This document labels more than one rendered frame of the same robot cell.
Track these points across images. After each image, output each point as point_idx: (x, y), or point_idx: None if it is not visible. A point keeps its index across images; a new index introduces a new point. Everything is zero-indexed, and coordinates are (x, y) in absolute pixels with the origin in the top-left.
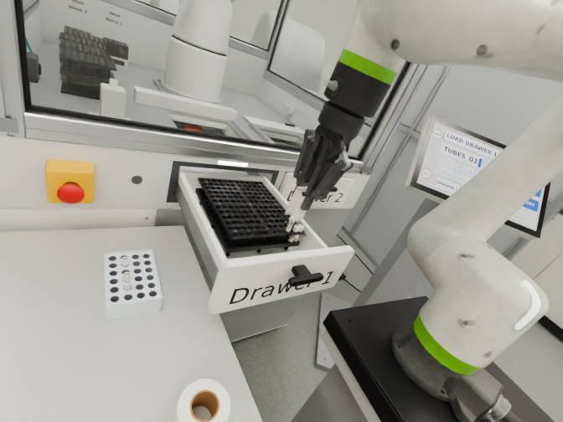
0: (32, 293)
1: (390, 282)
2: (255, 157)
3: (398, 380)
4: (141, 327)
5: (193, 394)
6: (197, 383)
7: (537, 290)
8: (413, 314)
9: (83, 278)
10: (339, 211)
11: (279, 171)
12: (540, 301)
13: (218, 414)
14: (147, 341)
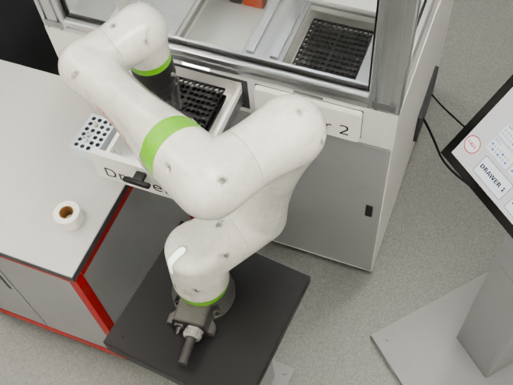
0: (58, 124)
1: (491, 295)
2: (213, 66)
3: (164, 279)
4: (84, 166)
5: (66, 205)
6: (71, 202)
7: (182, 257)
8: (257, 272)
9: (82, 124)
10: (368, 147)
11: (246, 82)
12: (174, 262)
13: (67, 218)
14: (81, 174)
